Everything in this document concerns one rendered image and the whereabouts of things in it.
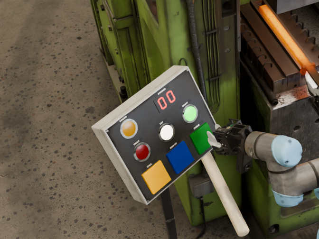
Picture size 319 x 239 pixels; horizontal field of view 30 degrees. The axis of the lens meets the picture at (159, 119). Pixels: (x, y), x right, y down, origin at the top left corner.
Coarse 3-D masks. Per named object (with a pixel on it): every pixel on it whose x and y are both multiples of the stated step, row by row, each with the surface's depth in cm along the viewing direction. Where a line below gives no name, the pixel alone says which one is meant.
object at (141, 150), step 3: (138, 147) 174; (141, 147) 174; (144, 147) 175; (147, 147) 176; (138, 150) 174; (141, 150) 174; (144, 150) 175; (147, 150) 176; (138, 153) 174; (141, 153) 174; (144, 153) 175; (147, 153) 176; (138, 156) 174; (141, 156) 175; (144, 156) 175; (141, 159) 175
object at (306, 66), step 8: (264, 8) 224; (264, 16) 223; (272, 16) 220; (272, 24) 218; (280, 24) 217; (280, 32) 214; (288, 40) 211; (288, 48) 210; (296, 48) 208; (296, 56) 205; (304, 56) 205; (304, 64) 202; (312, 64) 201; (304, 72) 202; (312, 72) 199
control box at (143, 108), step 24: (168, 72) 184; (144, 96) 175; (192, 96) 183; (120, 120) 170; (144, 120) 174; (168, 120) 179; (192, 120) 183; (120, 144) 171; (144, 144) 175; (168, 144) 180; (192, 144) 184; (120, 168) 176; (144, 168) 176; (168, 168) 181; (144, 192) 177
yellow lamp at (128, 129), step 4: (124, 124) 171; (128, 124) 171; (132, 124) 172; (124, 128) 171; (128, 128) 171; (132, 128) 172; (124, 132) 171; (128, 132) 171; (132, 132) 172; (128, 136) 172
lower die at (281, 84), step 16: (256, 0) 229; (240, 16) 227; (256, 16) 224; (288, 16) 222; (240, 32) 221; (256, 32) 218; (272, 32) 216; (288, 32) 215; (256, 48) 214; (272, 48) 212; (304, 48) 210; (272, 64) 208; (288, 64) 206; (272, 80) 203; (288, 80) 204; (304, 80) 207
